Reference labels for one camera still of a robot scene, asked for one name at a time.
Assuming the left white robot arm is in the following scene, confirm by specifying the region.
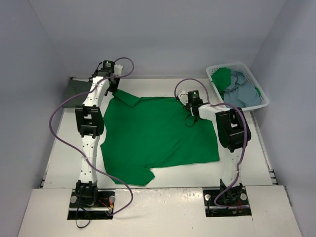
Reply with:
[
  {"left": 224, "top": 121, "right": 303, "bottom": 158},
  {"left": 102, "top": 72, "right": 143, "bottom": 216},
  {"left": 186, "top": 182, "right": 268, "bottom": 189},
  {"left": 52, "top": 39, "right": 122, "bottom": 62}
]
[{"left": 75, "top": 60, "right": 115, "bottom": 207}]

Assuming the grey t shirt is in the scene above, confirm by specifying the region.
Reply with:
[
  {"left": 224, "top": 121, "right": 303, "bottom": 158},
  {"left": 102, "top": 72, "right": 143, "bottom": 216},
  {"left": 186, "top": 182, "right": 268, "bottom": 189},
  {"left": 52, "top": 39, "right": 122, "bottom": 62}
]
[{"left": 62, "top": 79, "right": 92, "bottom": 108}]

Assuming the purple cable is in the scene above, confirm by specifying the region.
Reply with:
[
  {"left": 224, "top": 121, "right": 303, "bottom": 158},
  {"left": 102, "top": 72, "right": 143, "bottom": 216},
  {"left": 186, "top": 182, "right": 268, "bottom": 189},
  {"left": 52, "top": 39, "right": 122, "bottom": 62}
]
[
  {"left": 174, "top": 78, "right": 247, "bottom": 207},
  {"left": 48, "top": 57, "right": 135, "bottom": 218}
]

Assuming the light blue t shirt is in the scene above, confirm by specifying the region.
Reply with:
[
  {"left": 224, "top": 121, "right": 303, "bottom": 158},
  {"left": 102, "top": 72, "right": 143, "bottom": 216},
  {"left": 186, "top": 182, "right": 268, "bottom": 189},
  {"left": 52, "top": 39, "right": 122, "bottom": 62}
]
[{"left": 223, "top": 71, "right": 261, "bottom": 108}]

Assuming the green t shirt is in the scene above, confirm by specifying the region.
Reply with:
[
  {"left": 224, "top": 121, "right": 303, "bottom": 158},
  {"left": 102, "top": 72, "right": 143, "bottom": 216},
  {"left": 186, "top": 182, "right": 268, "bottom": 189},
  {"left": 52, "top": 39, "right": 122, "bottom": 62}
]
[
  {"left": 211, "top": 68, "right": 231, "bottom": 93},
  {"left": 100, "top": 90, "right": 220, "bottom": 186}
]

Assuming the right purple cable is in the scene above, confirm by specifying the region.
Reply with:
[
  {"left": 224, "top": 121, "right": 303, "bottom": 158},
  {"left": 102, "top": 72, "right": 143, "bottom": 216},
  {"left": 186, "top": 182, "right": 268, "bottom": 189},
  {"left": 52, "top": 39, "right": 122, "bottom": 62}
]
[{"left": 174, "top": 78, "right": 247, "bottom": 207}]

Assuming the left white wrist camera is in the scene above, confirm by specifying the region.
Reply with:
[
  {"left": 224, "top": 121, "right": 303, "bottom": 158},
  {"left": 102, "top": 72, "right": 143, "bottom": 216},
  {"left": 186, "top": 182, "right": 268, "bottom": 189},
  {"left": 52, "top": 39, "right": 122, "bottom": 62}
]
[{"left": 114, "top": 64, "right": 123, "bottom": 76}]

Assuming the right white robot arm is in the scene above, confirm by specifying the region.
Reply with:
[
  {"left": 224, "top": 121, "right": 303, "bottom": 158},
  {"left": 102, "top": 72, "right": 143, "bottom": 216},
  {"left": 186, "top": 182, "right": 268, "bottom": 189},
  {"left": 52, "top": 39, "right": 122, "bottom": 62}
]
[{"left": 177, "top": 90, "right": 251, "bottom": 208}]

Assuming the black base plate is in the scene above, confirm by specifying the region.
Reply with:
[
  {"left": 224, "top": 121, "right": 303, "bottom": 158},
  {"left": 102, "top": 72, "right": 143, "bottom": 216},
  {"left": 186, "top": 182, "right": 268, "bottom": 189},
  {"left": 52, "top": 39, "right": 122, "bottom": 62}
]
[
  {"left": 67, "top": 190, "right": 116, "bottom": 220},
  {"left": 202, "top": 188, "right": 252, "bottom": 218}
]

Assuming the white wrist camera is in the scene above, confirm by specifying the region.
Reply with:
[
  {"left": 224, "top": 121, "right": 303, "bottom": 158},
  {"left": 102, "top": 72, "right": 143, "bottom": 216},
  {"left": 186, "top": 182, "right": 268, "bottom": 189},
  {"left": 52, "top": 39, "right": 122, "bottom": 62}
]
[
  {"left": 114, "top": 64, "right": 123, "bottom": 76},
  {"left": 176, "top": 90, "right": 189, "bottom": 106}
]

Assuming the white laundry basket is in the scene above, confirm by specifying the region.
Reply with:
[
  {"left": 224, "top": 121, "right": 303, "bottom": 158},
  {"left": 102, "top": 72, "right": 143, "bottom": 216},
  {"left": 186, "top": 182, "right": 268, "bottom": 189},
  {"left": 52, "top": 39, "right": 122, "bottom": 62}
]
[{"left": 206, "top": 62, "right": 269, "bottom": 112}]

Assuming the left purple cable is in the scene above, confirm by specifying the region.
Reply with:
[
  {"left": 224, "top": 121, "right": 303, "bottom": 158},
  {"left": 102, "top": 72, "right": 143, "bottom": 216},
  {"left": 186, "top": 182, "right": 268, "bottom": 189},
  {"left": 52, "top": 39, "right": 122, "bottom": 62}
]
[{"left": 48, "top": 57, "right": 135, "bottom": 218}]

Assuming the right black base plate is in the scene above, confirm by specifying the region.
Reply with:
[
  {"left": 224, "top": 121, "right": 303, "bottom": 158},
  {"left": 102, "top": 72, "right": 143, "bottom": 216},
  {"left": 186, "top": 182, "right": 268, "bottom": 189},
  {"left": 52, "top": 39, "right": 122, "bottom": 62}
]
[{"left": 202, "top": 188, "right": 252, "bottom": 218}]

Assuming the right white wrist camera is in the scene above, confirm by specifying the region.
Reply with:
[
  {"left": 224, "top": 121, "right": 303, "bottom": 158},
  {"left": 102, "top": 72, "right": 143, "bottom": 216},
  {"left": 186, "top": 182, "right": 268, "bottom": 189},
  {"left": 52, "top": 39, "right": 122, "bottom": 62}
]
[{"left": 176, "top": 90, "right": 189, "bottom": 106}]

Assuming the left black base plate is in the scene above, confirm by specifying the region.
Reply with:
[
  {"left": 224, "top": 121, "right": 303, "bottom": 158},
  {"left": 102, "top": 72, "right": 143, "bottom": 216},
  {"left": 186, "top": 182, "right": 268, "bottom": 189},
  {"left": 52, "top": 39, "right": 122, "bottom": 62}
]
[{"left": 67, "top": 190, "right": 116, "bottom": 220}]

